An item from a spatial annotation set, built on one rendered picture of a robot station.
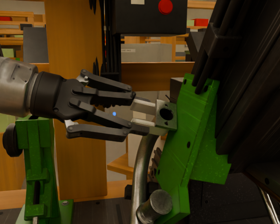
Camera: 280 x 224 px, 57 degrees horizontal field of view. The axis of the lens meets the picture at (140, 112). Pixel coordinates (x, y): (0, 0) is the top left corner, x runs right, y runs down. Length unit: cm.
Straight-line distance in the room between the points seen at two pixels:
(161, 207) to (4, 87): 29
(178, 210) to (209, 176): 8
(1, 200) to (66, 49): 49
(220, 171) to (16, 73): 35
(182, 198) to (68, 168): 45
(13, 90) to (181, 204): 30
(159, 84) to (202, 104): 46
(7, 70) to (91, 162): 43
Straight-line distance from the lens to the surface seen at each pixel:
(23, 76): 43
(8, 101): 43
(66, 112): 43
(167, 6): 64
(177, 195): 41
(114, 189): 87
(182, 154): 42
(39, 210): 61
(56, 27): 72
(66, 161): 78
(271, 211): 48
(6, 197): 92
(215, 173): 44
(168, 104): 48
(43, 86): 43
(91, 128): 42
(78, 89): 45
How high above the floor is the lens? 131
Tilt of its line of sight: 13 degrees down
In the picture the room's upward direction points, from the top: straight up
